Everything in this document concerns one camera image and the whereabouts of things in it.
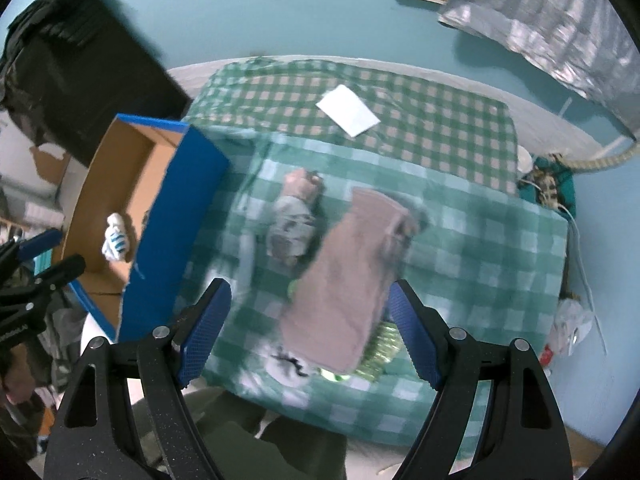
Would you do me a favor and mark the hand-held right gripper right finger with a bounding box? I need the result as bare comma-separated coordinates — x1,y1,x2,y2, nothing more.
387,280,573,480

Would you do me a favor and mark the green beige checkered cloth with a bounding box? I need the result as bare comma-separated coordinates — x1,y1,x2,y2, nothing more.
182,57,518,196

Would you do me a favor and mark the white paper card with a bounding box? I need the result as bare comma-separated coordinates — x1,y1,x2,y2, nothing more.
316,85,380,137

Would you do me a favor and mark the beige rope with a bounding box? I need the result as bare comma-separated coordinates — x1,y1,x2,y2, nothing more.
575,144,640,174

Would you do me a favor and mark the green mesh scrubber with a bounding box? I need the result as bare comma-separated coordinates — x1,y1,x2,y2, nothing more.
320,322,401,382

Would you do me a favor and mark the white sock with black print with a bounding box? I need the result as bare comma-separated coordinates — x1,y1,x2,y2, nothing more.
265,345,321,387

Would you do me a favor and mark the teal bag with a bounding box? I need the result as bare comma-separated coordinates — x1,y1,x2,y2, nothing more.
517,155,577,212

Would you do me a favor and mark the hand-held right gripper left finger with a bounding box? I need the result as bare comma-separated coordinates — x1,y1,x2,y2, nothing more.
44,278,232,480

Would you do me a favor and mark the grey pink sock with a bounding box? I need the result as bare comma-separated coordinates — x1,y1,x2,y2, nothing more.
267,169,326,261

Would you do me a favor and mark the black plastic bag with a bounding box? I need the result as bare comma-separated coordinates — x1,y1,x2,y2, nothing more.
0,0,192,167

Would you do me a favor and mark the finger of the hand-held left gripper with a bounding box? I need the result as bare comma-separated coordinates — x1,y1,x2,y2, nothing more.
0,227,63,273
0,254,87,321

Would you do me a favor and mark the white plastic bag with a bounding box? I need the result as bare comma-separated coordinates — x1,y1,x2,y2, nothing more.
550,295,596,357

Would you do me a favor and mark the blue cardboard box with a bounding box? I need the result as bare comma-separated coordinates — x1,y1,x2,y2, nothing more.
62,114,232,343

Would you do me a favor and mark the silver foil sheet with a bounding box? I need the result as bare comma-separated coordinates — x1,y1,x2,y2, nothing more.
439,0,640,142

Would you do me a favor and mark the white cable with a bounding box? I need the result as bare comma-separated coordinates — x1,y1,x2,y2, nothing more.
560,202,608,356

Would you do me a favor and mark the white blue striped sock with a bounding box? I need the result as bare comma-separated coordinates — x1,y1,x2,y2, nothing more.
102,213,131,261

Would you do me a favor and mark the green white checkered tablecloth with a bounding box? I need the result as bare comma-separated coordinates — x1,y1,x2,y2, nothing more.
175,125,568,461

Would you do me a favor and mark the pink towel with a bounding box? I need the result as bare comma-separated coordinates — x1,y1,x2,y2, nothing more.
280,187,421,370

